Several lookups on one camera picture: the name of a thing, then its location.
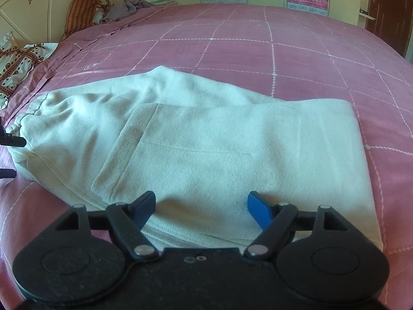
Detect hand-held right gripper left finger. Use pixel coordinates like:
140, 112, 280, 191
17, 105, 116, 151
53, 191, 159, 261

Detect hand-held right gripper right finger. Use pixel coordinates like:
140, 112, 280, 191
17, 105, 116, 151
243, 191, 352, 261

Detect white pants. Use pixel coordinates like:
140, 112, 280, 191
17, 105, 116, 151
6, 65, 384, 252

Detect heart patterned pillow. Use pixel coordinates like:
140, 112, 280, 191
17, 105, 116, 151
0, 32, 59, 110

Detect cream wooden headboard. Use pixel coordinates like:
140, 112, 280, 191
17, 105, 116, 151
0, 0, 136, 44

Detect orange striped pillow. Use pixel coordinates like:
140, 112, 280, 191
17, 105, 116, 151
63, 0, 100, 37

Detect floral pillow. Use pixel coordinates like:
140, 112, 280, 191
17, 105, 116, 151
93, 0, 112, 25

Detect grey cloth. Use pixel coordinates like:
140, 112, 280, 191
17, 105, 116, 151
101, 0, 157, 23

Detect pink checked bed blanket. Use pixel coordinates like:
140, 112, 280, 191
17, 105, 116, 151
0, 3, 413, 310

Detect cream corner shelf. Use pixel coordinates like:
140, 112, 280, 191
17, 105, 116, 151
356, 5, 377, 26

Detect brown wooden door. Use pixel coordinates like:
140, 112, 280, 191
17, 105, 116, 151
366, 0, 413, 57

